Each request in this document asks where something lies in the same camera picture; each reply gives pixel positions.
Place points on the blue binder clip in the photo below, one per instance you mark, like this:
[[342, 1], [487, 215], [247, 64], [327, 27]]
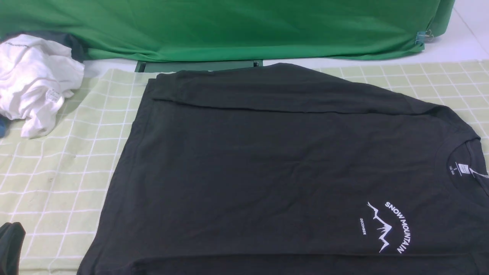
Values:
[[424, 37]]

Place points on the blue garment at edge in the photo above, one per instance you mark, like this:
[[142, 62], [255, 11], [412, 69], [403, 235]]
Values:
[[3, 126]]

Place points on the dark gray long-sleeved shirt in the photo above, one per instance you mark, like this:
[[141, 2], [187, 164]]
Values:
[[283, 170]]

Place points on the crumpled white shirt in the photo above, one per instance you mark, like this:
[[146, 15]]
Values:
[[36, 76]]

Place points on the light green checkered tablecloth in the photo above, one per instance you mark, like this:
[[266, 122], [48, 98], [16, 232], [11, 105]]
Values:
[[55, 185]]

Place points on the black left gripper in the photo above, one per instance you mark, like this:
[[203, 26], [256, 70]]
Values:
[[11, 241]]

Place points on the green backdrop cloth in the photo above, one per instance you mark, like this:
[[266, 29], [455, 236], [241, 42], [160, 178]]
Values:
[[219, 30]]

